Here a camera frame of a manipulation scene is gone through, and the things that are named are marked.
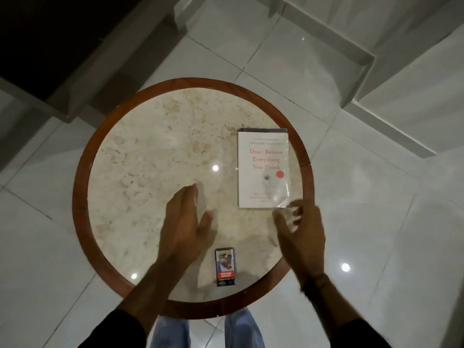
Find person's left hand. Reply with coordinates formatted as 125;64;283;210
155;183;215;268

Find round table with wooden rim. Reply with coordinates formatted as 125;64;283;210
72;77;315;320

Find person's right hand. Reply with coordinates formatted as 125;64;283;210
272;199;326;279

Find dark wrist bracelet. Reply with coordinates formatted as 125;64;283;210
300;273;330;300

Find person's left forearm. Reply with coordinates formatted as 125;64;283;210
117;260;190;335

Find dark furniture with grey frame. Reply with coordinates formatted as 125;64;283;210
0;0;203;124

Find white paperback book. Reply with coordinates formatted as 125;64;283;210
237;128;291;209

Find blue jeans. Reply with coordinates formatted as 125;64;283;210
150;307;266;348

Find dark long sleeve shirt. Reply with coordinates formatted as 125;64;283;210
77;309;393;348

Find small dark cigarette pack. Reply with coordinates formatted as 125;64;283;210
215;247;236;287

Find person's right forearm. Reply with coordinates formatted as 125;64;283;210
302;275;351;332

